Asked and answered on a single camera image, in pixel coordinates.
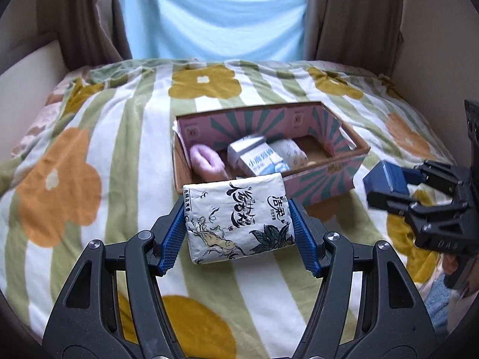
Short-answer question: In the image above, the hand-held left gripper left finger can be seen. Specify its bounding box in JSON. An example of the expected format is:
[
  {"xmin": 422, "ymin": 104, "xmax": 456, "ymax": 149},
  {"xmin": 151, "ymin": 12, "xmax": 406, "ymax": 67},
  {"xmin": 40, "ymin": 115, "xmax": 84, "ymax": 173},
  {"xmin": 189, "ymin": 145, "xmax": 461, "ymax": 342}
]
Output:
[{"xmin": 42, "ymin": 200, "xmax": 188, "ymax": 359}]

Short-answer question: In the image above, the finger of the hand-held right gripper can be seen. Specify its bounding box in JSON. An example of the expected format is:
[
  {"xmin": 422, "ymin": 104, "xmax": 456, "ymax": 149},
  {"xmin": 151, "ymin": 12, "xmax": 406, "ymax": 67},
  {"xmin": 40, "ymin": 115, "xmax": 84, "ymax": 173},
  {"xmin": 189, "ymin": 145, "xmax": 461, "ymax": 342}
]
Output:
[
  {"xmin": 366, "ymin": 191, "xmax": 423, "ymax": 225},
  {"xmin": 402, "ymin": 160, "xmax": 463, "ymax": 197}
]

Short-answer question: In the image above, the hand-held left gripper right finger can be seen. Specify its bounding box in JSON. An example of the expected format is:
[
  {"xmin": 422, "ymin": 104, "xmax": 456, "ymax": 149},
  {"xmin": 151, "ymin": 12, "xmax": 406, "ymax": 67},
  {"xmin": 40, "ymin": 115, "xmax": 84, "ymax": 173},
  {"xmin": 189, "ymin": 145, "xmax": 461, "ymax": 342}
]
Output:
[{"xmin": 290, "ymin": 200, "xmax": 438, "ymax": 359}]

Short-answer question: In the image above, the small blue box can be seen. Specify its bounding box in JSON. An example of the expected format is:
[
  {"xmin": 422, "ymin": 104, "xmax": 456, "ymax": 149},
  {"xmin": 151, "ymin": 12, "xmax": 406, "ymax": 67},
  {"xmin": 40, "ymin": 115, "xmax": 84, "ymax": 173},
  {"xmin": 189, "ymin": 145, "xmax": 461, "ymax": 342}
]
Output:
[{"xmin": 363, "ymin": 160, "xmax": 407, "ymax": 197}]

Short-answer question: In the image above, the pink printed cardboard box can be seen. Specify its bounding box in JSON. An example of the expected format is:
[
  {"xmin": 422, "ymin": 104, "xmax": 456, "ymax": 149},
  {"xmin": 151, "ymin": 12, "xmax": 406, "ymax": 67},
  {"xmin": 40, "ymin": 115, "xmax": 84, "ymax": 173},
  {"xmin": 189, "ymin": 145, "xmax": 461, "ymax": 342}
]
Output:
[{"xmin": 172, "ymin": 101, "xmax": 371, "ymax": 207}]

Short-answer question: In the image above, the floral tissue pack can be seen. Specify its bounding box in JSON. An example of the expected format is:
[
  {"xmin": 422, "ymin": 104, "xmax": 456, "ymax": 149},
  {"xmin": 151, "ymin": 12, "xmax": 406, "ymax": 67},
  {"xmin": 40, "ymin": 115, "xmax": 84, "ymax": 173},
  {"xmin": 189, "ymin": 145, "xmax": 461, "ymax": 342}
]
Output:
[{"xmin": 182, "ymin": 173, "xmax": 296, "ymax": 265}]

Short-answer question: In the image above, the pink fuzzy scrunchie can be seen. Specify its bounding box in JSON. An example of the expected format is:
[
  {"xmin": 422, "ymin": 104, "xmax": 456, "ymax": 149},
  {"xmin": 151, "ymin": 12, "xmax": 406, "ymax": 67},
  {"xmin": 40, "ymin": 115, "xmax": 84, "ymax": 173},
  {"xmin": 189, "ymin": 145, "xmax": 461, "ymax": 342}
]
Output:
[{"xmin": 189, "ymin": 146, "xmax": 231, "ymax": 180}]

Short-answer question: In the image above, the white printed cloth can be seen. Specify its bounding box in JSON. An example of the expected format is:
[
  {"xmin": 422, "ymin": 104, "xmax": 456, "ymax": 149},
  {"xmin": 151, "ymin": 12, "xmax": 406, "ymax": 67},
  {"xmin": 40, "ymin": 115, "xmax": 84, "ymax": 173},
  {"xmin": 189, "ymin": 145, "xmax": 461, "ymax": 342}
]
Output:
[{"xmin": 269, "ymin": 139, "xmax": 308, "ymax": 169}]

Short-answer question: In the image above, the blue and white medicine box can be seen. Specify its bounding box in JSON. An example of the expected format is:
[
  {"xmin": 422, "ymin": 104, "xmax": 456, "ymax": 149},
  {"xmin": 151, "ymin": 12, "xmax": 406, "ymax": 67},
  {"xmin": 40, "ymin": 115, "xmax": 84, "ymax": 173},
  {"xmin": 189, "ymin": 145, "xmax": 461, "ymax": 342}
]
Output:
[{"xmin": 228, "ymin": 135, "xmax": 290, "ymax": 177}]

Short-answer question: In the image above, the person's blue jeans leg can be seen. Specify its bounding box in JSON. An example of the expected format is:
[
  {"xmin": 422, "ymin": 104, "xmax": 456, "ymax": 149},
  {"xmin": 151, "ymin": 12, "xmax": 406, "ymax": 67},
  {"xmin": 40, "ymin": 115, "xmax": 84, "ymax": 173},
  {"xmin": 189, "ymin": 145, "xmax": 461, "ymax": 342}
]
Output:
[{"xmin": 425, "ymin": 273, "xmax": 455, "ymax": 335}]

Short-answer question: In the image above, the flower striped blanket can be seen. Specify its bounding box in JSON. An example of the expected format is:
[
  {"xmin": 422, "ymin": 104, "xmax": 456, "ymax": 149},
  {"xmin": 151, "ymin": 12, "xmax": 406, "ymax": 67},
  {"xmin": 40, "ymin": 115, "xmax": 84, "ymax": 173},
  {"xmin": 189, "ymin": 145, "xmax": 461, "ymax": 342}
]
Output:
[{"xmin": 0, "ymin": 58, "xmax": 461, "ymax": 359}]

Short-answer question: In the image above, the brown curtain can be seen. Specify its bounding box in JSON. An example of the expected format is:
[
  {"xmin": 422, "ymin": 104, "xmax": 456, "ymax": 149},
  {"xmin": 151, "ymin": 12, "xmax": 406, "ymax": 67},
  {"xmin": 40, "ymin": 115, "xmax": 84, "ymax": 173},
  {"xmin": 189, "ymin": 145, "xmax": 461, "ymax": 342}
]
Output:
[
  {"xmin": 305, "ymin": 0, "xmax": 407, "ymax": 79},
  {"xmin": 35, "ymin": 0, "xmax": 131, "ymax": 70}
]

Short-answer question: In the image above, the pink pillow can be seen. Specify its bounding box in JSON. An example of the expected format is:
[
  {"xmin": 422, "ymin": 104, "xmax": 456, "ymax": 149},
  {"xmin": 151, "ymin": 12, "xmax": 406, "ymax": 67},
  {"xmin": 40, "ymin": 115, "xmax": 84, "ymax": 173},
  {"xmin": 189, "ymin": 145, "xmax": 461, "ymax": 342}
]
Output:
[{"xmin": 11, "ymin": 97, "xmax": 62, "ymax": 158}]

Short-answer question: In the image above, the light blue cloth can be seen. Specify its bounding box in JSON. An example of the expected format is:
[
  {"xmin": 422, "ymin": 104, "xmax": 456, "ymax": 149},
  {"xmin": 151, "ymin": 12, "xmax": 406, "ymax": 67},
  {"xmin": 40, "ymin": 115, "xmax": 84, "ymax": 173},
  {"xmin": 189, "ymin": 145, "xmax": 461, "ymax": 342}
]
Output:
[{"xmin": 118, "ymin": 0, "xmax": 309, "ymax": 62}]

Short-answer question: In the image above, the white headboard panel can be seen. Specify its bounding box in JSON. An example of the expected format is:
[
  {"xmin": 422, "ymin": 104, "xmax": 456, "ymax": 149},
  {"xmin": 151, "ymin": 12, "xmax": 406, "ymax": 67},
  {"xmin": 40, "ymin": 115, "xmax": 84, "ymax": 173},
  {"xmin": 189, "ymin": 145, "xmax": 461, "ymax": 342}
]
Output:
[{"xmin": 0, "ymin": 39, "xmax": 72, "ymax": 83}]

